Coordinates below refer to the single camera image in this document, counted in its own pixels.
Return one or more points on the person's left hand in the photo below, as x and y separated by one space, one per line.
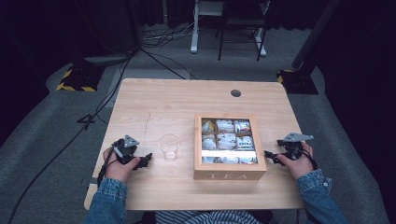
116 171

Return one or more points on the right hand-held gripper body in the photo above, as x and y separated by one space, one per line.
292 146

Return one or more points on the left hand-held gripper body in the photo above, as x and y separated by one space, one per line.
126 151

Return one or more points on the black metal chair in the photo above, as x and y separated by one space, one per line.
239 21

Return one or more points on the black yellow striped stand base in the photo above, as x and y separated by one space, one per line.
297 82
79 77

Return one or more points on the person's right hand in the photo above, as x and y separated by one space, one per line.
299 166

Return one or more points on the wooden tea box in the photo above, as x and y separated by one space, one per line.
229 172

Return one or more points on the grey table grommet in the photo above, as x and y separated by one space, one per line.
235 93

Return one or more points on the black slanted stand post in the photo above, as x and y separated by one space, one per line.
314 34

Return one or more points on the white desk frame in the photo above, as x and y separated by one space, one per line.
195 31

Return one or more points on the person's striped shirt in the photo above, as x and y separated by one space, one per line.
208 217

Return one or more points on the group of tea bags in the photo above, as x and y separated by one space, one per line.
229 140

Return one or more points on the clear glass cup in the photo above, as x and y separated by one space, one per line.
169 147

